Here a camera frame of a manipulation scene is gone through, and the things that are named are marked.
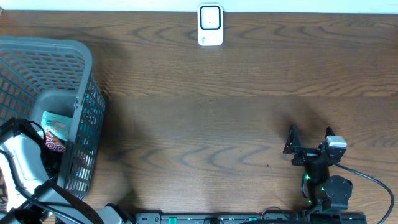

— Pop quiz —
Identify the mint white snack packet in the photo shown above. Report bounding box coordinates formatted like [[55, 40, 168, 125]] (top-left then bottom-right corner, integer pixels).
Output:
[[41, 111, 73, 141]]

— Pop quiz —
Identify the red Top chocolate bar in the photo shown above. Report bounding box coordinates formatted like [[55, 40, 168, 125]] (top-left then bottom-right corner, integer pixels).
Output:
[[45, 131, 66, 153]]

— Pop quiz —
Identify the grey plastic shopping basket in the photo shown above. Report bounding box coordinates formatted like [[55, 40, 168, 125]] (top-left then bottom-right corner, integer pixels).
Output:
[[1, 36, 105, 212]]

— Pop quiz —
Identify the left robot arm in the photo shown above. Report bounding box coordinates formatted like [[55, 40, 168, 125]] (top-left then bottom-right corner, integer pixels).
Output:
[[1, 117, 136, 223]]

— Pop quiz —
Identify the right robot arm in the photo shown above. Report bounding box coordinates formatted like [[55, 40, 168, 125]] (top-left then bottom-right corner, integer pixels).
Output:
[[283, 125, 353, 214]]

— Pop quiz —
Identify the white barcode scanner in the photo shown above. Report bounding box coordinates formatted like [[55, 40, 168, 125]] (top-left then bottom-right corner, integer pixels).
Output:
[[197, 3, 224, 47]]

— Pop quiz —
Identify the black right camera cable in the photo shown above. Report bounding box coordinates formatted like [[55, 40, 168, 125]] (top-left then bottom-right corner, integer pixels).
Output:
[[333, 162, 396, 224]]

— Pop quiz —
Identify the black camera cable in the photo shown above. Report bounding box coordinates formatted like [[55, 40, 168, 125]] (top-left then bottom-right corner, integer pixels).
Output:
[[0, 119, 85, 224], [333, 162, 396, 224]]

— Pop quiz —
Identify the black left camera cable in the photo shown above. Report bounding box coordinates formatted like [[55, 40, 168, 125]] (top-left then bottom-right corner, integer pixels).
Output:
[[0, 119, 85, 224]]

